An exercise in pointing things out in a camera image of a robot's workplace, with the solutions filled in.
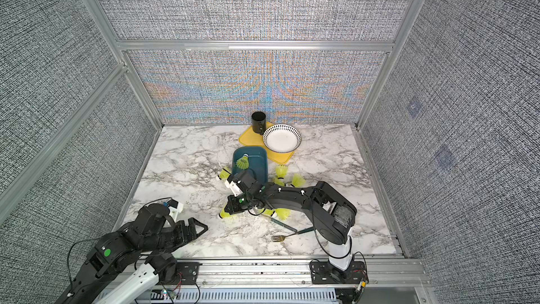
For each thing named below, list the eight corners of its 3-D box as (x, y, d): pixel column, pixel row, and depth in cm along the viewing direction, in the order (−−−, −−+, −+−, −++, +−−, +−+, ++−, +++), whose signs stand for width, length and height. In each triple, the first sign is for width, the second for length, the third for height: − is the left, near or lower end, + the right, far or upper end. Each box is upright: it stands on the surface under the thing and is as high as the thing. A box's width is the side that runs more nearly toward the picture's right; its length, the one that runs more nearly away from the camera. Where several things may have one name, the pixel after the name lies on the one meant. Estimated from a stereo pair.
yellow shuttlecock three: (271, 219, 88) (271, 217, 86) (271, 210, 91) (271, 207, 88) (290, 219, 88) (291, 217, 86) (289, 210, 91) (290, 207, 88)
